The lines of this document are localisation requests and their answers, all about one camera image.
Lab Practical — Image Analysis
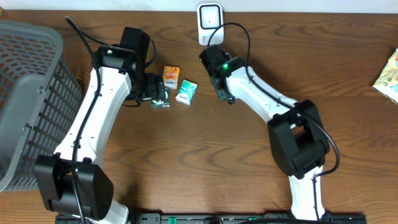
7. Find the cream snack bag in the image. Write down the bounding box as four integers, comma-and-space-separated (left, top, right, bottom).
372, 49, 398, 104

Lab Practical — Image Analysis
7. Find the white barcode scanner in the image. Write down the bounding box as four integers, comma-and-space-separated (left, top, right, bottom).
197, 2, 223, 46

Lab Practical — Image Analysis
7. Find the grey plastic shopping basket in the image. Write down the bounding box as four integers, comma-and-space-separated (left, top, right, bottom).
1, 20, 82, 192

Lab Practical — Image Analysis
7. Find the green tissue pack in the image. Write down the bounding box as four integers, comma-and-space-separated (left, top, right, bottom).
175, 80, 198, 105

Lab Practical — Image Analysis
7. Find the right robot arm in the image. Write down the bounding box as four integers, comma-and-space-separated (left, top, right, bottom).
199, 45, 330, 220

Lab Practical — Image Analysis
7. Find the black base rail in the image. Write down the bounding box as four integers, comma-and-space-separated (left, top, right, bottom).
55, 211, 368, 224

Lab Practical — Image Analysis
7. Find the orange tissue pack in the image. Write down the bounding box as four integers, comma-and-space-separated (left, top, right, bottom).
163, 66, 180, 90

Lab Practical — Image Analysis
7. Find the dark green round-logo packet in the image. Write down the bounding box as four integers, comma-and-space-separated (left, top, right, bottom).
151, 87, 170, 108

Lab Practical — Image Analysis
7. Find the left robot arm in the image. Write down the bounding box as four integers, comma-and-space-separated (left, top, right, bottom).
34, 27, 166, 223

